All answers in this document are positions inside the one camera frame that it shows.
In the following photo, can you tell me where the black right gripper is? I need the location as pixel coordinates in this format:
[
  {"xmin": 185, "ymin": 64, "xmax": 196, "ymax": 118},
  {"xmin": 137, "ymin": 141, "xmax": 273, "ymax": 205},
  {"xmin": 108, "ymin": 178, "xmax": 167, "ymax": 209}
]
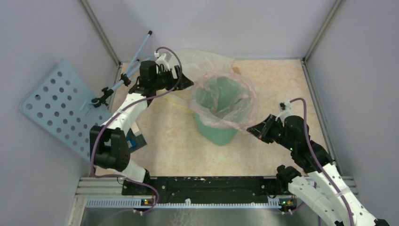
[{"xmin": 247, "ymin": 113, "xmax": 295, "ymax": 150}]

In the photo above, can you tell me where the light blue tripod stand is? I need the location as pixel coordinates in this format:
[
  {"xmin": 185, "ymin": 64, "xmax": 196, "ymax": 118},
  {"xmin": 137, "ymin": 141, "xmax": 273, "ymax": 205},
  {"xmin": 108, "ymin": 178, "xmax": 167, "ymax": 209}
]
[{"xmin": 91, "ymin": 30, "xmax": 153, "ymax": 108}]

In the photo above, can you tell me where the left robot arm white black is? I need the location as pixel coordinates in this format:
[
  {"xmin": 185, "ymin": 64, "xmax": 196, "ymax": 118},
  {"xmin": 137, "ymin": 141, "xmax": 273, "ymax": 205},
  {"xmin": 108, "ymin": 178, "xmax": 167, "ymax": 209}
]
[{"xmin": 89, "ymin": 60, "xmax": 194, "ymax": 195}]

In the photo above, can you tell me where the wooden rectangular block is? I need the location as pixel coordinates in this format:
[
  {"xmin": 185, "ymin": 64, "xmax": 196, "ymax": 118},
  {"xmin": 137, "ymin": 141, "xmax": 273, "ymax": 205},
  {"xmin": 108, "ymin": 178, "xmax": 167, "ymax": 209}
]
[{"xmin": 232, "ymin": 67, "xmax": 241, "ymax": 74}]

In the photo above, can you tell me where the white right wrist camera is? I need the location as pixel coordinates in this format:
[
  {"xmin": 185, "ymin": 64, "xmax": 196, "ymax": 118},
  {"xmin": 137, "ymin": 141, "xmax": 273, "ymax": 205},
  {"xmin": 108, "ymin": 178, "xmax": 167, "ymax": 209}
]
[{"xmin": 276, "ymin": 100, "xmax": 293, "ymax": 123}]

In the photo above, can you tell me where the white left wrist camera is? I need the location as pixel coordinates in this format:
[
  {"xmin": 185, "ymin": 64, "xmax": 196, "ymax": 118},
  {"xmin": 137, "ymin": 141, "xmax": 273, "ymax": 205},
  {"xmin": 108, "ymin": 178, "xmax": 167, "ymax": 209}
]
[{"xmin": 154, "ymin": 52, "xmax": 171, "ymax": 72}]

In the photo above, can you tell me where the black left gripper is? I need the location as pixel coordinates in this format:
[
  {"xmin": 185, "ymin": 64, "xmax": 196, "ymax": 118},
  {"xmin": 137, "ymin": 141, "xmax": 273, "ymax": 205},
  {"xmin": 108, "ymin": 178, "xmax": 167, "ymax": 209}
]
[{"xmin": 152, "ymin": 65, "xmax": 193, "ymax": 91}]

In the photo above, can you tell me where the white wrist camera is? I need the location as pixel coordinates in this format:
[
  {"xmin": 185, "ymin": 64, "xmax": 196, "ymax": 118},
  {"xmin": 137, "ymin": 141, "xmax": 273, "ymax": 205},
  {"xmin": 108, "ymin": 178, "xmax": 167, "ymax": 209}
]
[
  {"xmin": 276, "ymin": 100, "xmax": 293, "ymax": 123},
  {"xmin": 154, "ymin": 52, "xmax": 171, "ymax": 72}
]

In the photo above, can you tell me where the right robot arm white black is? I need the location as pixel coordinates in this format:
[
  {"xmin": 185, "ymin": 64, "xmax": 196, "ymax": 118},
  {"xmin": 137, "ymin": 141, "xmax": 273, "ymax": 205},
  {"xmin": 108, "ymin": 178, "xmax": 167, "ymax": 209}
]
[{"xmin": 247, "ymin": 114, "xmax": 388, "ymax": 226}]

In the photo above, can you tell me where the green plastic trash bin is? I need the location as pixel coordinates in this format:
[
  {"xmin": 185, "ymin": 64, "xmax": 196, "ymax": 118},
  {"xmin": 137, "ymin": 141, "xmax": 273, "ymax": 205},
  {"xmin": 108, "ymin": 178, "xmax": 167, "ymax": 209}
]
[{"xmin": 189, "ymin": 74, "xmax": 257, "ymax": 146}]

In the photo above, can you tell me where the light blue perforated board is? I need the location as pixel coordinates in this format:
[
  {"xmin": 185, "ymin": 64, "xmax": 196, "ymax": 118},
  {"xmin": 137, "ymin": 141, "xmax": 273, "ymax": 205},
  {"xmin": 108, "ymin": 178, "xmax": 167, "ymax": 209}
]
[{"xmin": 20, "ymin": 59, "xmax": 112, "ymax": 161}]

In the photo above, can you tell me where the pink translucent trash bag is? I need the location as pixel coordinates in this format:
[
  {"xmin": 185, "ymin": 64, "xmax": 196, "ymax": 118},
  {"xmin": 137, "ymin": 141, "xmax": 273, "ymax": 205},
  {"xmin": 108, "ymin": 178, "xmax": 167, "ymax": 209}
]
[{"xmin": 188, "ymin": 71, "xmax": 260, "ymax": 131}]

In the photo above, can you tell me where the white toothed cable rail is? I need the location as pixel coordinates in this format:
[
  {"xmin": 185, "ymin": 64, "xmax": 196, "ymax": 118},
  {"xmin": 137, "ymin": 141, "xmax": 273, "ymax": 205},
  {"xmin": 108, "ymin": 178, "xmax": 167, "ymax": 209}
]
[{"xmin": 86, "ymin": 198, "xmax": 281, "ymax": 209}]

